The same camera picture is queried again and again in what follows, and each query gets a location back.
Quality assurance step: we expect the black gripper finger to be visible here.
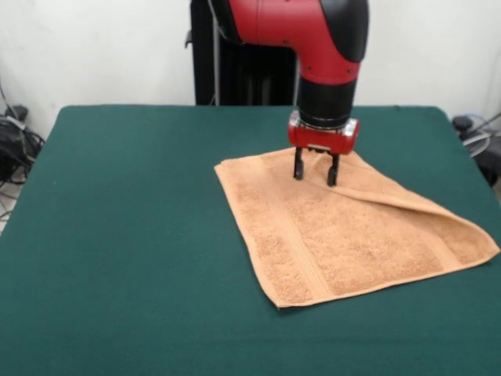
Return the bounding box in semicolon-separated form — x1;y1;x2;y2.
326;153;341;188
291;146;306;181

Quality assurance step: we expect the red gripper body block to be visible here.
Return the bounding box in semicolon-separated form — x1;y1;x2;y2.
287;110;361;157

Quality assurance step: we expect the tan terry towel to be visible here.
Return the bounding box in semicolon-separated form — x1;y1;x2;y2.
214;147;501;309

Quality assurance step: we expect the dark green table cloth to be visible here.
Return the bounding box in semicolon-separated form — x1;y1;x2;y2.
0;104;501;376

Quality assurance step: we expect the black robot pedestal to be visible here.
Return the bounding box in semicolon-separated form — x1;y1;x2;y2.
183;0;302;107

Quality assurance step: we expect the black cable tangle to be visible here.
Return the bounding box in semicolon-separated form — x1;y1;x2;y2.
0;104;47;187
451;112;501;190

